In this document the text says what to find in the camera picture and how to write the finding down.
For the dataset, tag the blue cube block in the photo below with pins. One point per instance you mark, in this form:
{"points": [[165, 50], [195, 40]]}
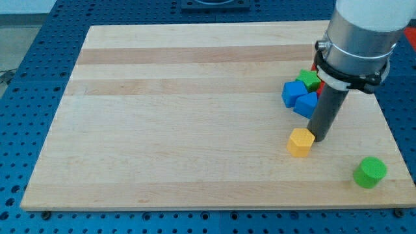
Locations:
{"points": [[292, 91]]}

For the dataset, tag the wooden board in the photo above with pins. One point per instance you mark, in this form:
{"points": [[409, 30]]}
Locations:
{"points": [[190, 117]]}

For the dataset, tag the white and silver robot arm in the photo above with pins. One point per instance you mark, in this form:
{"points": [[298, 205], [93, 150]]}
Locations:
{"points": [[372, 26]]}

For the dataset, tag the green cylinder block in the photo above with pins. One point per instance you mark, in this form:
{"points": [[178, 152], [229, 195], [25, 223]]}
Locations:
{"points": [[369, 172]]}

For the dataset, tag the red block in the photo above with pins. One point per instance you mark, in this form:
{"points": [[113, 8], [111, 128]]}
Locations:
{"points": [[322, 83]]}

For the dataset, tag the yellow hexagon block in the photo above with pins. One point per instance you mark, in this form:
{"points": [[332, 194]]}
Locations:
{"points": [[300, 142]]}

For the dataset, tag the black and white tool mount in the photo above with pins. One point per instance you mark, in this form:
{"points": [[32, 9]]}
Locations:
{"points": [[343, 70]]}

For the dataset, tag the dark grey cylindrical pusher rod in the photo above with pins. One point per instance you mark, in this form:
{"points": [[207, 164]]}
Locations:
{"points": [[328, 105]]}

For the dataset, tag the blue pentagon block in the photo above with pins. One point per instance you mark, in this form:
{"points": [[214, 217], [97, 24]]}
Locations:
{"points": [[305, 105]]}

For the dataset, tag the green star block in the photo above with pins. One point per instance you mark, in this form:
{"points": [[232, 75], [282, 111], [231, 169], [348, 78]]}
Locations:
{"points": [[310, 79]]}

